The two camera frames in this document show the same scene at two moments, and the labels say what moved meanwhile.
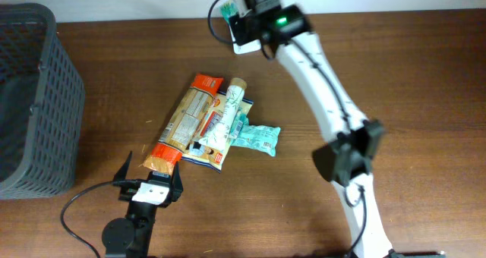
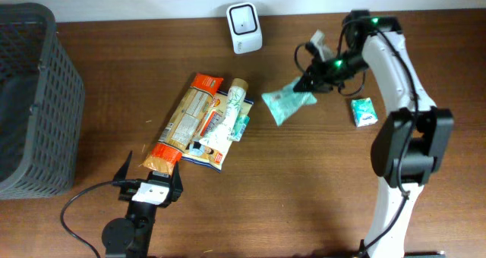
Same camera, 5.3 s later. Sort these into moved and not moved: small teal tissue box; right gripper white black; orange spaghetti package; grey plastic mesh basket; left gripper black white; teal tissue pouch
Moved: teal tissue pouch; right gripper white black; small teal tissue box
Not moved: grey plastic mesh basket; orange spaghetti package; left gripper black white
